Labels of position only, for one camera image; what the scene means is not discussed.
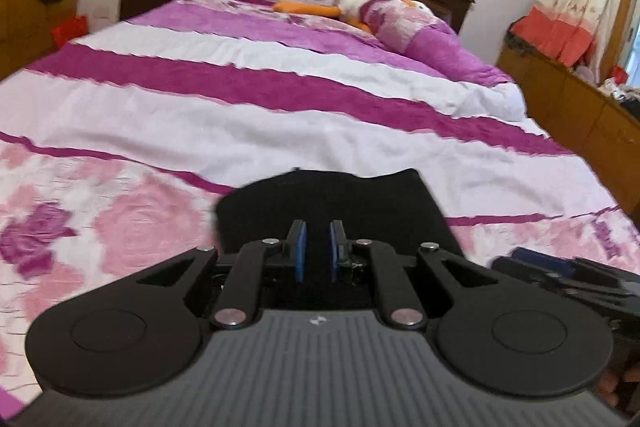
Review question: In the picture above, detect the black button cardigan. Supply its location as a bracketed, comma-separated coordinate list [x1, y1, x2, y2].
[211, 167, 467, 310]

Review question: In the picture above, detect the low wooden cabinet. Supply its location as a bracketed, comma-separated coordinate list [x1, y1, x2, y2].
[497, 44, 639, 223]

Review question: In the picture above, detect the pink purple floral bedspread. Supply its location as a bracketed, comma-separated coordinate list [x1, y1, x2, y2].
[1, 0, 639, 415]

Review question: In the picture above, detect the purple floral folded quilt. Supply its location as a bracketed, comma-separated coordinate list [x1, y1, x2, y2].
[360, 0, 513, 88]

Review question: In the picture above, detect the red box on floor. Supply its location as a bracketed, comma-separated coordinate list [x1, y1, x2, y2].
[51, 15, 89, 50]

